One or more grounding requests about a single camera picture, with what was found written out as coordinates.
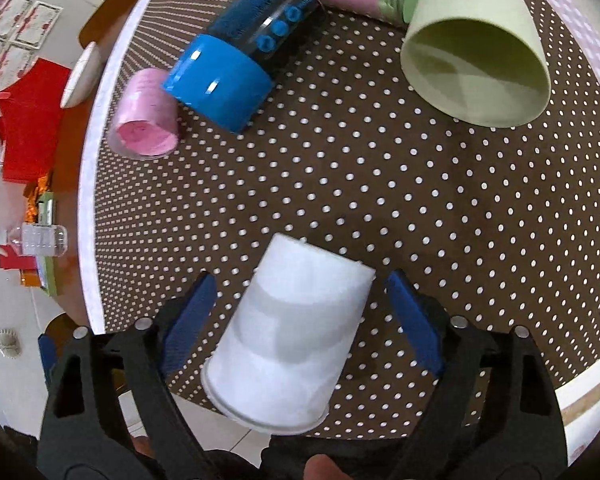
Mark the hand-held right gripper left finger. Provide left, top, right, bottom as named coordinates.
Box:
left=36, top=271, right=219, bottom=480

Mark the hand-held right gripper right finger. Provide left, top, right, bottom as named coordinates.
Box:
left=385, top=269, right=567, bottom=480

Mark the white plastic cup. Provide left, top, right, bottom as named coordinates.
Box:
left=200, top=233, right=377, bottom=435

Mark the small pink cup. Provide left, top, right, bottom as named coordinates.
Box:
left=106, top=68, right=181, bottom=160

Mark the green cup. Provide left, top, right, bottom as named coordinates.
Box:
left=400, top=0, right=552, bottom=127

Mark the brown polka dot tablecloth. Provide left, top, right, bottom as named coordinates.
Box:
left=79, top=0, right=600, bottom=463

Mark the clear plastic bottle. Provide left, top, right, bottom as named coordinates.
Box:
left=0, top=221, right=69, bottom=261

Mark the red cloth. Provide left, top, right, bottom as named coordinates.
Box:
left=0, top=58, right=75, bottom=183

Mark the white oval dish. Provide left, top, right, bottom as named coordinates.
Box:
left=60, top=41, right=101, bottom=109

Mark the black bottle with blue cap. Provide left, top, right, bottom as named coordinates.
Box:
left=161, top=0, right=326, bottom=135

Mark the brown wooden chair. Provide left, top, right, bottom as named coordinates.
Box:
left=78, top=0, right=153, bottom=68

